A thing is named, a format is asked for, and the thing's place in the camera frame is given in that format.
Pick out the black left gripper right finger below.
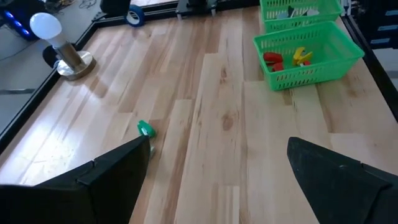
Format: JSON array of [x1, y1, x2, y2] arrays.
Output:
[[287, 137, 398, 224]]

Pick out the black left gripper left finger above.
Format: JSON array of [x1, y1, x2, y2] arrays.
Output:
[[0, 136, 152, 224]]

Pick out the green mini stapler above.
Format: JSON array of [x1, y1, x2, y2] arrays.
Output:
[[136, 119, 157, 156]]

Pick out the green plastic slotted basket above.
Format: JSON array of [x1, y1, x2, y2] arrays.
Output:
[[252, 21, 365, 92], [259, 0, 345, 34]]

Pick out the yellow mini stapler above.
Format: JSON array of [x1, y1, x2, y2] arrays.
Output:
[[291, 46, 314, 67]]

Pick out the black stapler remover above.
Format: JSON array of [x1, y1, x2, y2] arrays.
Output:
[[285, 4, 299, 19]]

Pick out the blue tape roll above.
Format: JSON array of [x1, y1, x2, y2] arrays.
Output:
[[124, 4, 146, 28]]

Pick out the white bulb table lamp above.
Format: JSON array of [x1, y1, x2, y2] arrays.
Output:
[[29, 12, 96, 81]]

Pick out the dark box with pale stripes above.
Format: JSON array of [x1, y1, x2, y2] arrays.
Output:
[[357, 0, 398, 50]]

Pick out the black device blue lights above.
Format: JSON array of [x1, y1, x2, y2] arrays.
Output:
[[0, 0, 43, 42]]

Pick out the black frame clamp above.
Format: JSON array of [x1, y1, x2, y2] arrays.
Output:
[[42, 45, 62, 68]]

